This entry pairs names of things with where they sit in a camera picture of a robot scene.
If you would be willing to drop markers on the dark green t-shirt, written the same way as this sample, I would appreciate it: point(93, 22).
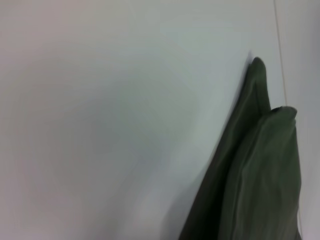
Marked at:
point(262, 175)

